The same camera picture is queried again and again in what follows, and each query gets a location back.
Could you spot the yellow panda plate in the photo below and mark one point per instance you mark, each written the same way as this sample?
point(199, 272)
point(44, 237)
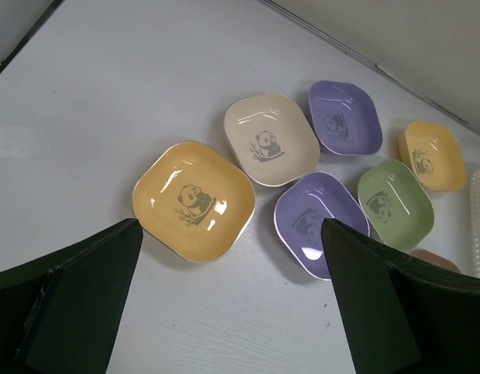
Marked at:
point(194, 201)
point(433, 154)

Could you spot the brown panda plate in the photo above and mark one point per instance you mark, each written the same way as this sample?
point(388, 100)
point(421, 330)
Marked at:
point(434, 259)

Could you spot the purple panda plate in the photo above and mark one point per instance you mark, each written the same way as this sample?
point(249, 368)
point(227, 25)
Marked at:
point(299, 214)
point(344, 119)

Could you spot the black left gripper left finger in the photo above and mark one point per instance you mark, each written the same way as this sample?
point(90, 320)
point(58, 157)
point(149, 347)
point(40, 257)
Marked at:
point(60, 313)

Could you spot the far purple panda plate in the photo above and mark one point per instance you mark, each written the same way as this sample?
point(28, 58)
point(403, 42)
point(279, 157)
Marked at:
point(344, 119)

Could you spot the cream panda plate on table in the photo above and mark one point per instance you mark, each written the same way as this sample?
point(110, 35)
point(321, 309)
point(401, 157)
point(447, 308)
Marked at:
point(271, 139)

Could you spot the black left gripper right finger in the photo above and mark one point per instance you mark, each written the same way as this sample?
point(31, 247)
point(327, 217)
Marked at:
point(401, 314)

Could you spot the green panda plate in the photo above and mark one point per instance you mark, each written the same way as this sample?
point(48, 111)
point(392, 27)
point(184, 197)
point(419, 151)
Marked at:
point(398, 208)

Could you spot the near purple panda plate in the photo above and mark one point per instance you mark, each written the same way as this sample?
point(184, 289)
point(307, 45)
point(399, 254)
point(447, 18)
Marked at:
point(299, 214)

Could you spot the far yellow panda plate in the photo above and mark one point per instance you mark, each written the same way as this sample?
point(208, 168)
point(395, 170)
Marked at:
point(433, 154)

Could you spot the near yellow panda plate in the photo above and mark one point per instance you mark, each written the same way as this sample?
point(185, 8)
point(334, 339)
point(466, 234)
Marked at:
point(194, 201)

